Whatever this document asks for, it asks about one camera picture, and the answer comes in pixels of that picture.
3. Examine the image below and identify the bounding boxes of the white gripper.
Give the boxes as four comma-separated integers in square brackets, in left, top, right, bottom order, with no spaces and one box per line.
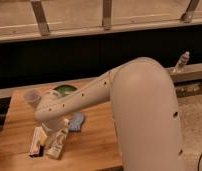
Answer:
[39,121,63,146]

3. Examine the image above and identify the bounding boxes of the white plastic bottle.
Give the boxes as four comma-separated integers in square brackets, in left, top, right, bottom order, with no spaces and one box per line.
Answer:
[47,119,69,159]

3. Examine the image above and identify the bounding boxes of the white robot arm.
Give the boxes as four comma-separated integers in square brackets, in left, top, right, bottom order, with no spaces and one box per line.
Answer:
[35,57,185,171]

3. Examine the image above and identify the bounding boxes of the green ceramic bowl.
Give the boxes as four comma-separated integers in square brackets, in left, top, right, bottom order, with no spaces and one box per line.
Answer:
[55,85,77,96]

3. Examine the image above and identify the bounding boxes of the blue sponge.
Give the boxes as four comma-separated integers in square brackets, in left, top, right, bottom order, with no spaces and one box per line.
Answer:
[69,113,85,132]

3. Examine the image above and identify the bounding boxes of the clear plastic cup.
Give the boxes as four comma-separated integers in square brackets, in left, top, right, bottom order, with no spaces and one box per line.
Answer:
[24,89,41,108]

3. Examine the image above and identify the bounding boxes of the left metal bracket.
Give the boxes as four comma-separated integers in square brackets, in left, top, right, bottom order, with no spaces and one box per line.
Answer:
[30,0,50,36]

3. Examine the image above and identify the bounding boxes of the metal bracket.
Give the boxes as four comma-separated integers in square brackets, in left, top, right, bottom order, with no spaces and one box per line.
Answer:
[30,0,50,36]
[102,0,112,30]
[180,0,200,23]

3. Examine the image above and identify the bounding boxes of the middle metal bracket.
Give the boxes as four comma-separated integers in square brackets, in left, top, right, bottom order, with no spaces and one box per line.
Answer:
[102,0,112,30]

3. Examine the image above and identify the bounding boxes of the right metal bracket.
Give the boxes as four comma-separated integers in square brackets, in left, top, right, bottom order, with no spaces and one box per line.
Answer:
[180,0,200,23]

